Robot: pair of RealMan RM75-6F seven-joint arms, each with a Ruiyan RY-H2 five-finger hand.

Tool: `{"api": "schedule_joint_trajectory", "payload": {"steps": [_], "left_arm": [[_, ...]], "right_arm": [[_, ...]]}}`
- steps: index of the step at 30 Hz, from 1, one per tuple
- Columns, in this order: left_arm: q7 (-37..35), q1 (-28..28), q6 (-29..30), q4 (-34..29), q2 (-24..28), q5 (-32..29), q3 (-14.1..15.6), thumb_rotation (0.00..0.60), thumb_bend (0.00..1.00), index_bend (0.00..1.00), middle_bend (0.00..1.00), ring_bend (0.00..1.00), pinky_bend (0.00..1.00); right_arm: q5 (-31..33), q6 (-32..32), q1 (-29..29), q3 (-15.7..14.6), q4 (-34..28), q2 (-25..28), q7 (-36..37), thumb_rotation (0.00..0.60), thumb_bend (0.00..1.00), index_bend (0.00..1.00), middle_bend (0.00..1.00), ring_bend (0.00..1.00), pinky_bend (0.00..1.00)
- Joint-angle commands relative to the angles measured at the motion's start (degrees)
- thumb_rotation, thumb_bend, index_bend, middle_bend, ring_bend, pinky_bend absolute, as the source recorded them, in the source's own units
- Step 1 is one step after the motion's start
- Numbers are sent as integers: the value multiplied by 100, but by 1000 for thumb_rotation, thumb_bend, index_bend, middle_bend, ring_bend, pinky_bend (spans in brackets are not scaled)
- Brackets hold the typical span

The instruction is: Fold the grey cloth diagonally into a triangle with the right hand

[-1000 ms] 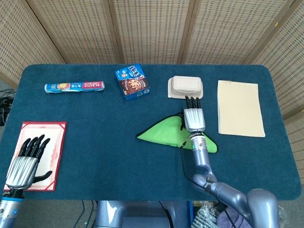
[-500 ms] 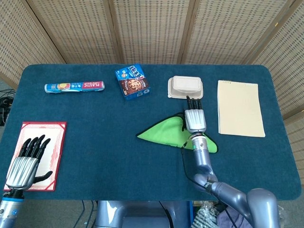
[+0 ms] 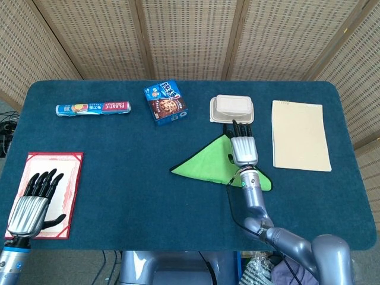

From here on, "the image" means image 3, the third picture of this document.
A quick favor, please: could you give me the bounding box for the grey and green cloth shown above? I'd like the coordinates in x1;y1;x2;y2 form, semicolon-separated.
169;133;274;192

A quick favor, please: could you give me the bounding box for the blue table mat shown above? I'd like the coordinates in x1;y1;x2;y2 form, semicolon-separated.
0;79;377;252

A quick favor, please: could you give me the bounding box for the pale yellow notepad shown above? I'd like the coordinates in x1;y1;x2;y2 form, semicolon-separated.
271;100;333;172

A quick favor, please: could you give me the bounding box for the plastic wrap roll box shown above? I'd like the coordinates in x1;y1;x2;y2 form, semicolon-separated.
55;100;132;118

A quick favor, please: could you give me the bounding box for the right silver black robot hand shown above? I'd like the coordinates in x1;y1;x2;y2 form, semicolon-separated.
222;119;258;167

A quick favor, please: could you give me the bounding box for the blue cookie box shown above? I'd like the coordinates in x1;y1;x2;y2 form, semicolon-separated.
143;79;189;127

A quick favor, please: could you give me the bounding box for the black cable on base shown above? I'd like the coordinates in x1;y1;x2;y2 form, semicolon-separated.
197;251;218;285

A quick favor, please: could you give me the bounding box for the beige lidded food container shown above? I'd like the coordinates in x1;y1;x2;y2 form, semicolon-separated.
209;94;255;125

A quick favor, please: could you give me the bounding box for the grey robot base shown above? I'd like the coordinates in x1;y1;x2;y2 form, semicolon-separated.
118;251;238;285

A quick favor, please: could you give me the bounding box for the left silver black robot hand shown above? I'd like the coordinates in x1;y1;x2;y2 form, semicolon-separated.
6;168;67;239

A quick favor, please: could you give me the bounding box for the red certificate folder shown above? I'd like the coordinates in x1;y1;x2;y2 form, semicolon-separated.
4;151;84;240

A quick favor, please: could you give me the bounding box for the woven bamboo folding screen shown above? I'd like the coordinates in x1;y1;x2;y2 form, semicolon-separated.
0;0;380;214

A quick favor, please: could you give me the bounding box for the purple cloth bundle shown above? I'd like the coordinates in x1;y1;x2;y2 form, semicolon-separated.
271;256;319;285

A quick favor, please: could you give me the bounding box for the thin blue floor cable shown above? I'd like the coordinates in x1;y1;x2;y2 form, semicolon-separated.
96;251;122;285

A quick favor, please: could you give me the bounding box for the black cable bundle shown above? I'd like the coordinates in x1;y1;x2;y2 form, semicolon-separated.
0;111;20;159

